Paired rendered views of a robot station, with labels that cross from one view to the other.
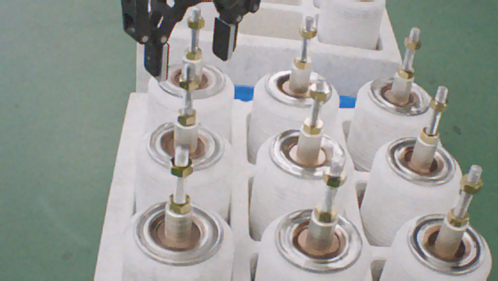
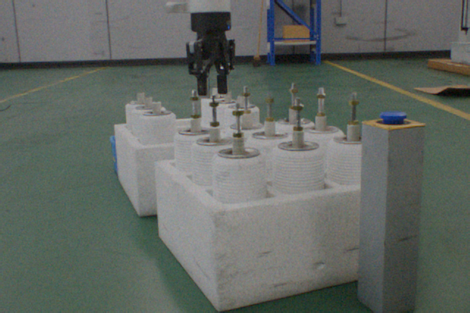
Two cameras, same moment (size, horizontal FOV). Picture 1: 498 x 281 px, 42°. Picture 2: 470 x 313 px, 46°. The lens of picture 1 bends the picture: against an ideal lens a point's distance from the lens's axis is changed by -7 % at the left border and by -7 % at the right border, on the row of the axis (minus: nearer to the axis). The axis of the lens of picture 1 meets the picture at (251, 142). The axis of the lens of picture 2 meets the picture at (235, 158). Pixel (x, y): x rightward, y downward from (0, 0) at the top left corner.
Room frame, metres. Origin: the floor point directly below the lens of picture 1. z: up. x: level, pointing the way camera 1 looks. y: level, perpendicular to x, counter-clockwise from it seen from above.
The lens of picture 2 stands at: (-0.51, 0.32, 0.47)
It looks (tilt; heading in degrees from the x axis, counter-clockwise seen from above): 13 degrees down; 344
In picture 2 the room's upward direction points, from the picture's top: 2 degrees counter-clockwise
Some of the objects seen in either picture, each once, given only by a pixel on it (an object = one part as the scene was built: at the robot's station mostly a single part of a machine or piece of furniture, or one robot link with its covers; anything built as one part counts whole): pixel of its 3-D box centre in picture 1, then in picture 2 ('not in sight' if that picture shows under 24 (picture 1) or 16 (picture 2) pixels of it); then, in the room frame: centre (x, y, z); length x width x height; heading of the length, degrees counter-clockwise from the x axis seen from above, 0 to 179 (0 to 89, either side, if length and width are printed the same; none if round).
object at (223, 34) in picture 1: (222, 39); (222, 84); (0.54, 0.04, 0.36); 0.02 x 0.01 x 0.04; 44
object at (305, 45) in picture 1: (304, 48); (246, 103); (0.65, -0.04, 0.30); 0.01 x 0.01 x 0.08; 16
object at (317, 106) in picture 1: (316, 110); (269, 110); (0.53, -0.05, 0.30); 0.01 x 0.01 x 0.08; 43
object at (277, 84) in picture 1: (298, 88); (247, 126); (0.65, -0.04, 0.25); 0.08 x 0.08 x 0.01
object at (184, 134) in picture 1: (186, 134); (214, 134); (0.52, 0.06, 0.26); 0.02 x 0.02 x 0.03
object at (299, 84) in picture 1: (300, 77); (246, 120); (0.65, -0.04, 0.26); 0.02 x 0.02 x 0.03
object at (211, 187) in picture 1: (181, 214); (217, 186); (0.52, 0.06, 0.16); 0.10 x 0.10 x 0.18
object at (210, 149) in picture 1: (185, 145); (215, 141); (0.52, 0.06, 0.25); 0.08 x 0.08 x 0.01
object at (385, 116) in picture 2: not in sight; (393, 119); (0.25, -0.16, 0.32); 0.04 x 0.04 x 0.02
